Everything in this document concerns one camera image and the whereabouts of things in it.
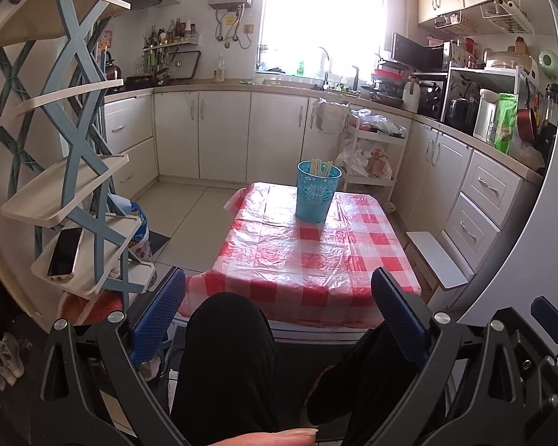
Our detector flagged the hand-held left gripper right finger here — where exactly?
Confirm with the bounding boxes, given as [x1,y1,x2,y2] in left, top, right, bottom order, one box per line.
[369,267,522,446]

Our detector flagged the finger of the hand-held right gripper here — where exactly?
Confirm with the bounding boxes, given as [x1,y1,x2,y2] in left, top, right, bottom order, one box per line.
[507,307,558,428]
[531,296,558,368]

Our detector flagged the orange mesh bag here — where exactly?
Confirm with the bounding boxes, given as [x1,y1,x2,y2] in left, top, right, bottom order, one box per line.
[62,290,124,326]

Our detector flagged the red white checkered tablecloth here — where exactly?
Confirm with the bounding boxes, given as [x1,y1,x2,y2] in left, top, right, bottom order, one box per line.
[177,181,423,328]

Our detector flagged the person's leg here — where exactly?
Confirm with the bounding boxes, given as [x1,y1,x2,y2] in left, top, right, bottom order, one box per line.
[172,293,280,446]
[307,320,447,446]

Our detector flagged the red pan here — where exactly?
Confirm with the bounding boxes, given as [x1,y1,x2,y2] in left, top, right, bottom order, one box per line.
[516,108,539,145]

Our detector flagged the person's left leg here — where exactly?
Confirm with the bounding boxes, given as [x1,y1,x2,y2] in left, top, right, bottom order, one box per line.
[172,293,280,446]

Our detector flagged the teal cutout plastic bin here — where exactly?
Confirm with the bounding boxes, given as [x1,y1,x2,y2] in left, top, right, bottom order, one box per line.
[296,160,342,224]

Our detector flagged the black floor mat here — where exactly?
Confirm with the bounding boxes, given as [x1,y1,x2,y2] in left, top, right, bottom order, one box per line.
[146,231,173,263]

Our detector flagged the white plastic bag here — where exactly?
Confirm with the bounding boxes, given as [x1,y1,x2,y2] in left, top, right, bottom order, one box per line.
[316,98,347,135]

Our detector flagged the black microwave oven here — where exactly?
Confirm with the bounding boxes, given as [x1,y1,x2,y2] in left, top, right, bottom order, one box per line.
[391,32,454,72]

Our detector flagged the white thermos pot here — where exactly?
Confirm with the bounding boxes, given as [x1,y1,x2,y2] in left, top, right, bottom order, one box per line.
[473,88,500,142]

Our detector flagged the black rice cooker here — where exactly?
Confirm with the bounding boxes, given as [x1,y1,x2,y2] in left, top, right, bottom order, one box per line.
[446,97,480,133]

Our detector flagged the person's left hand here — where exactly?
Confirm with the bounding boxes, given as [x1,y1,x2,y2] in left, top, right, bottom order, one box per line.
[205,427,319,446]

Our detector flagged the white trolley cart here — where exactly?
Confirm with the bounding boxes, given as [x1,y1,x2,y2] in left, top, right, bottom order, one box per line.
[341,109,407,207]

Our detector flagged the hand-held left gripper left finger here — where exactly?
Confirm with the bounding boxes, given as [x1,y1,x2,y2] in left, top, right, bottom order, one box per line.
[39,267,189,446]

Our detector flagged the white counter shelf rack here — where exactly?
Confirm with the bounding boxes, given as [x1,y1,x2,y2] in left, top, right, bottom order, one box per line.
[439,66,535,145]

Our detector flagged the kitchen window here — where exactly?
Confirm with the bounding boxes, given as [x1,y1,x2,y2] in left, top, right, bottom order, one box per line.
[256,0,394,80]

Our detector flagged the white refrigerator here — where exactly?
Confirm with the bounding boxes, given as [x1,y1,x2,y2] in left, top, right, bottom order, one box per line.
[456,9,558,335]

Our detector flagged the white wire hanging rack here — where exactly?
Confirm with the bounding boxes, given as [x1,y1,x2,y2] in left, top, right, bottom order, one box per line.
[481,0,554,35]

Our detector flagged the black gas stove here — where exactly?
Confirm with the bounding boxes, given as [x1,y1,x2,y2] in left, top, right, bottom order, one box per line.
[123,74,168,91]

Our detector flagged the white base cabinet with doors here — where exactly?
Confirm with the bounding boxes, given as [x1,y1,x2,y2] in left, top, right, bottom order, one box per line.
[153,88,354,185]
[407,121,474,233]

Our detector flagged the black rimmed tray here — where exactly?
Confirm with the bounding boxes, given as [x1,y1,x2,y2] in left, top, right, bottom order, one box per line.
[167,50,202,82]

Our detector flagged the green packet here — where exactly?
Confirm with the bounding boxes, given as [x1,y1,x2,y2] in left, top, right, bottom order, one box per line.
[493,93,519,155]

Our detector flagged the stack of pots and pans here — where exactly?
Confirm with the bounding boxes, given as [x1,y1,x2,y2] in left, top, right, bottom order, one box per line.
[371,58,407,105]

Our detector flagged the blue and cream tiered shelf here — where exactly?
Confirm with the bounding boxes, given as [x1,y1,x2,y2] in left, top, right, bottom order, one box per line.
[0,0,156,330]

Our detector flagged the white step stool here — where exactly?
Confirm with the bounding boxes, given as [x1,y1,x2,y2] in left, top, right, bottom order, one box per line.
[405,231,469,290]

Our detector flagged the smartphone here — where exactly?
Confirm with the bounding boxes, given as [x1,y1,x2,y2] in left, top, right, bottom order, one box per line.
[46,227,84,282]

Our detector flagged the chrome faucet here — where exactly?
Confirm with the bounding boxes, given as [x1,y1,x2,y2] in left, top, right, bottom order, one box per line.
[317,46,332,89]

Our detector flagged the wall spice rack with bottles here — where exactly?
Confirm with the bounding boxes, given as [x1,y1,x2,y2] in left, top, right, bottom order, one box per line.
[142,19,201,77]

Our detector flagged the white plastic jug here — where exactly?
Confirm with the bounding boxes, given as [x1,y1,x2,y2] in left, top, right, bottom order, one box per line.
[402,79,421,113]

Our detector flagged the white sandals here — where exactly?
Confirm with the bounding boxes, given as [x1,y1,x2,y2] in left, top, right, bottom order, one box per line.
[0,332,26,386]

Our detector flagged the printed bag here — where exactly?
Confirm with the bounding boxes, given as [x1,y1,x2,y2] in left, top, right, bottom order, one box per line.
[116,202,152,263]

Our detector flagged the steel kettle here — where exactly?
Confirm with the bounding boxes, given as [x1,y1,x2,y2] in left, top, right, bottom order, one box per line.
[103,51,122,82]

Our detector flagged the black toaster oven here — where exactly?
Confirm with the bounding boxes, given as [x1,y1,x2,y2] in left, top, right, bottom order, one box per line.
[414,72,449,119]

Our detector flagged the white steamer pot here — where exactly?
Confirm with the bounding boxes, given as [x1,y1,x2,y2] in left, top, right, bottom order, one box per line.
[486,56,535,72]

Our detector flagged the person's right leg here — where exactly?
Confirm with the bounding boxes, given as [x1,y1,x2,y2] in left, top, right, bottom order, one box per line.
[307,320,447,446]

